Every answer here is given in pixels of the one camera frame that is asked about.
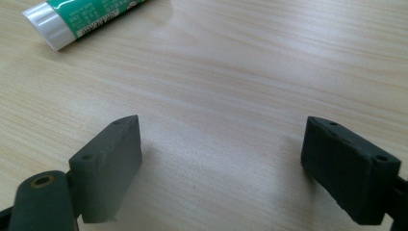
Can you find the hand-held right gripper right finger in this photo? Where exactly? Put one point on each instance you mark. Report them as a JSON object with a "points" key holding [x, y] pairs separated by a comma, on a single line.
{"points": [[349, 173]]}

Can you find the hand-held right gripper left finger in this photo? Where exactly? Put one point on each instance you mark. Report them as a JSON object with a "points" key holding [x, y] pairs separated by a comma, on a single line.
{"points": [[102, 170]]}

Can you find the green and white tube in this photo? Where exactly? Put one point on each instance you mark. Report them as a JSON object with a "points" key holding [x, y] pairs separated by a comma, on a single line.
{"points": [[67, 17]]}

